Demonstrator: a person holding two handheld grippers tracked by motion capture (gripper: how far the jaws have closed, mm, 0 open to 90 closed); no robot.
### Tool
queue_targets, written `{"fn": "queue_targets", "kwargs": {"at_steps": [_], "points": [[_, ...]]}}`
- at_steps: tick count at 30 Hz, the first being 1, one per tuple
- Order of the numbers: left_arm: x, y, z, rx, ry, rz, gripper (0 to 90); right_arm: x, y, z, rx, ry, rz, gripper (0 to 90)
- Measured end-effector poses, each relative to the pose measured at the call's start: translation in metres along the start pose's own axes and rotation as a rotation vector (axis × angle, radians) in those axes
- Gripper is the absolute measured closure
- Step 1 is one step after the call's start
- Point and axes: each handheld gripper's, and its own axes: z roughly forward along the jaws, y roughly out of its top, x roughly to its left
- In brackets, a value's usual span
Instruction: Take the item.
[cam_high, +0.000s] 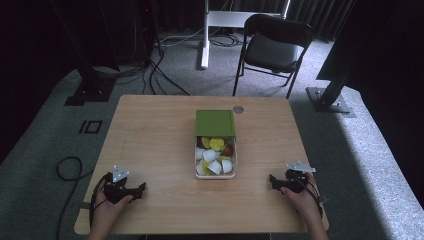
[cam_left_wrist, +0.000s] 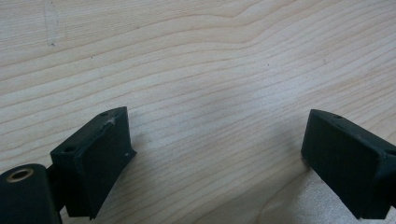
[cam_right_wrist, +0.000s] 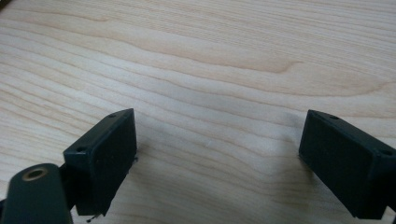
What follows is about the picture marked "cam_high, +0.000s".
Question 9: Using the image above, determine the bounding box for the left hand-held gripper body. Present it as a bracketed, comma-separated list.
[102, 165, 135, 205]

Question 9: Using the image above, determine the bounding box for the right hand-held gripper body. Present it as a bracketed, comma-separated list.
[277, 161, 317, 195]

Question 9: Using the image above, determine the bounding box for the white food container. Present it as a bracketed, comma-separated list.
[193, 134, 239, 180]

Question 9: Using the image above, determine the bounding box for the green container lid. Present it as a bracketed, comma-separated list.
[194, 109, 237, 139]

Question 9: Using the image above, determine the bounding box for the person's right hand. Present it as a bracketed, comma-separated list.
[280, 172, 322, 219]

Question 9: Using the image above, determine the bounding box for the person's left hand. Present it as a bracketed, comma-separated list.
[89, 194, 134, 232]

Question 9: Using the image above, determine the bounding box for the pile of small capsule cups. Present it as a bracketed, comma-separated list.
[195, 136, 235, 177]

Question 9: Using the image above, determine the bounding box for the black metal stand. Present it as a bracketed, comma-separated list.
[305, 49, 357, 119]
[49, 0, 120, 107]

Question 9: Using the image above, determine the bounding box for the black folding chair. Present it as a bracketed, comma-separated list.
[231, 13, 315, 100]

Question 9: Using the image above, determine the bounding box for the dark computer tower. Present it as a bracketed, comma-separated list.
[114, 0, 160, 65]

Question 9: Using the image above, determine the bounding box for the dark curtain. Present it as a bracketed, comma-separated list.
[229, 0, 356, 43]

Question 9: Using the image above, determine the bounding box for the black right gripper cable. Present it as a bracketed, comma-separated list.
[294, 171, 330, 219]

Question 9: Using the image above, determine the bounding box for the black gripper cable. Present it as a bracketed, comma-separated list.
[294, 171, 330, 219]
[54, 156, 111, 240]

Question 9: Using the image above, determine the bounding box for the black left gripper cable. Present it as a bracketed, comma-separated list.
[54, 156, 111, 240]

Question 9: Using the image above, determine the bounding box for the black floor cable bundle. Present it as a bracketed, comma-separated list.
[91, 39, 191, 98]

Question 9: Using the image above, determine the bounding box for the white floor cable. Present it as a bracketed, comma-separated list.
[159, 0, 234, 48]

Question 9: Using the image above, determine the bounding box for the white desk frame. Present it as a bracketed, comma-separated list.
[199, 0, 292, 70]

